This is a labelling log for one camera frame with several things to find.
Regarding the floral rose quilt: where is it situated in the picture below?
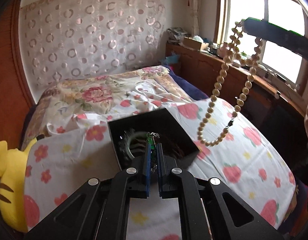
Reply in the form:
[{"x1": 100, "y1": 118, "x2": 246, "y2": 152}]
[{"x1": 21, "y1": 66, "x2": 194, "y2": 149}]

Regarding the dark blue blanket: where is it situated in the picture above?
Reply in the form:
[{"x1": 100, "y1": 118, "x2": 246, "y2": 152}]
[{"x1": 164, "y1": 65, "x2": 209, "y2": 101}]

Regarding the black jewelry box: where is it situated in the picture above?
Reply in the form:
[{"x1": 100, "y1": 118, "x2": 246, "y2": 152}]
[{"x1": 108, "y1": 108, "x2": 199, "y2": 169}]

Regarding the blue paper bag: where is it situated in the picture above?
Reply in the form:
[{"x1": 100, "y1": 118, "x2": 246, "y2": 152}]
[{"x1": 160, "y1": 53, "x2": 180, "y2": 66}]

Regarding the wooden side cabinet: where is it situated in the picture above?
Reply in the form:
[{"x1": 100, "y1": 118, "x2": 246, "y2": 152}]
[{"x1": 165, "y1": 43, "x2": 304, "y2": 131}]

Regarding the circle pattern sheer curtain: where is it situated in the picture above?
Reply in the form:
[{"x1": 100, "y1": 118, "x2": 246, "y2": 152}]
[{"x1": 19, "y1": 0, "x2": 166, "y2": 101}]

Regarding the cardboard box on cabinet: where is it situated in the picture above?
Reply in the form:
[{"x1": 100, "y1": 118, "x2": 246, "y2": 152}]
[{"x1": 182, "y1": 37, "x2": 209, "y2": 51}]

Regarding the pink kettle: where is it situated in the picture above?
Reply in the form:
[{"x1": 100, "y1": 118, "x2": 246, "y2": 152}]
[{"x1": 217, "y1": 42, "x2": 229, "y2": 59}]

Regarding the strawberry flower print bed cover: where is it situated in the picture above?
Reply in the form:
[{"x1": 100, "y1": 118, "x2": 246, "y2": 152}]
[{"x1": 24, "y1": 100, "x2": 295, "y2": 229}]

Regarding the yellow plush toy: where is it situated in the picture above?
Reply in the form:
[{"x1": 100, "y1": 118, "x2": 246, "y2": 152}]
[{"x1": 0, "y1": 139, "x2": 40, "y2": 233}]

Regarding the window with wooden frame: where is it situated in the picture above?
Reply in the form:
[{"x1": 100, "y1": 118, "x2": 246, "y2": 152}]
[{"x1": 218, "y1": 0, "x2": 308, "y2": 95}]

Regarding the green charm pendant chain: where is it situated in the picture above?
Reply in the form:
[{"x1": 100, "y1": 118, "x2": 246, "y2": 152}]
[{"x1": 146, "y1": 132, "x2": 160, "y2": 151}]

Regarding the white pearl necklace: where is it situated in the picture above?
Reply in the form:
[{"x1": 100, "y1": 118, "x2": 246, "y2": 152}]
[{"x1": 197, "y1": 19, "x2": 264, "y2": 147}]

